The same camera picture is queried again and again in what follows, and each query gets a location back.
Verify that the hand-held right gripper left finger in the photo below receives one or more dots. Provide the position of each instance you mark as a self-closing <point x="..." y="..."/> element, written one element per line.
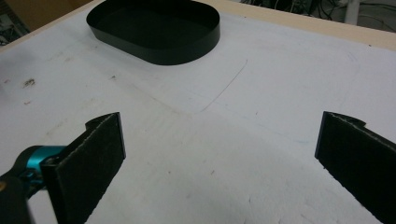
<point x="84" y="168"/>

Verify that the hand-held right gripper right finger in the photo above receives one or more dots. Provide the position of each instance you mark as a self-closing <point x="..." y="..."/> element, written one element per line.
<point x="361" y="158"/>

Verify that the black oval tray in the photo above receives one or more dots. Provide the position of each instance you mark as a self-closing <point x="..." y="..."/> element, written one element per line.
<point x="155" y="28"/>

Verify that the white table mat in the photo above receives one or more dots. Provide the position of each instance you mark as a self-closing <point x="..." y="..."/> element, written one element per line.
<point x="218" y="140"/>

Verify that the white stand pole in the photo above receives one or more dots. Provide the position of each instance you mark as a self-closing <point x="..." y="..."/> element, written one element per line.
<point x="352" y="11"/>

